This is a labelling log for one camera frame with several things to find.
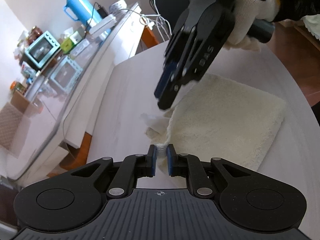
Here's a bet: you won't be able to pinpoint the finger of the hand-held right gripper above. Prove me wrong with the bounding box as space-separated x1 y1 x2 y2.
157 26 200 110
154 30 182 98

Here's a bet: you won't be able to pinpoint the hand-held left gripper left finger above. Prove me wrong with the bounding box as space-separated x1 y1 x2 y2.
71 145 157 198

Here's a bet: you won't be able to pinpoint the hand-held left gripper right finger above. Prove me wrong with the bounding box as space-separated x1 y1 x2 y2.
167 144 250 198

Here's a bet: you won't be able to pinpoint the cream terry towel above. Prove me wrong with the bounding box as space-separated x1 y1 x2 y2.
140 74 287 174

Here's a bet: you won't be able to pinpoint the person's right hand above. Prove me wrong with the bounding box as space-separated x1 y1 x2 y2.
225 0 280 52

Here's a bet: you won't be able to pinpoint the white curved desk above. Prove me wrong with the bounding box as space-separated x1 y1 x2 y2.
0 1 148 180

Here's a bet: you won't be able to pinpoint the white power strip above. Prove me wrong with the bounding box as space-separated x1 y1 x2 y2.
89 15 117 36

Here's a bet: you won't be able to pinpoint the white patterned cup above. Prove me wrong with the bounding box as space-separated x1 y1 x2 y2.
109 0 127 15

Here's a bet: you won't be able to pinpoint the black power adapter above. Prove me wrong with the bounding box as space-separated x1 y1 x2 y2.
96 3 108 18

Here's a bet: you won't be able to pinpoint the white lace cloth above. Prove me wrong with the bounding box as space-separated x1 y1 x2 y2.
303 15 320 41

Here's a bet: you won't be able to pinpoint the green yellow box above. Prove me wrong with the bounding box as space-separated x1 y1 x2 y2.
61 38 76 55

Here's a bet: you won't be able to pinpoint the blue thermos jug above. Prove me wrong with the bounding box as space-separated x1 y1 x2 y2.
63 0 103 25

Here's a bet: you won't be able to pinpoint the teal toaster oven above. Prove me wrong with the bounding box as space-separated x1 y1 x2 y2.
24 31 61 71

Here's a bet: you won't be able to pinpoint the brown glass jars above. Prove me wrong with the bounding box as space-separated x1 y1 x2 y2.
27 26 42 43

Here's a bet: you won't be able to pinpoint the cardboard box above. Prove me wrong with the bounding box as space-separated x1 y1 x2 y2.
11 90 43 116

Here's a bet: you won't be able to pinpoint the wicker chair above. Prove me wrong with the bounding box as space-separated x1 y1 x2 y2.
0 102 26 151

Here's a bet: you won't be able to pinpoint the orange lidded jar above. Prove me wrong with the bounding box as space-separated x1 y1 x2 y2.
10 81 26 96

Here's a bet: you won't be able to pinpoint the white cable bundle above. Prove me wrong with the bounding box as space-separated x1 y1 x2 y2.
122 7 173 43

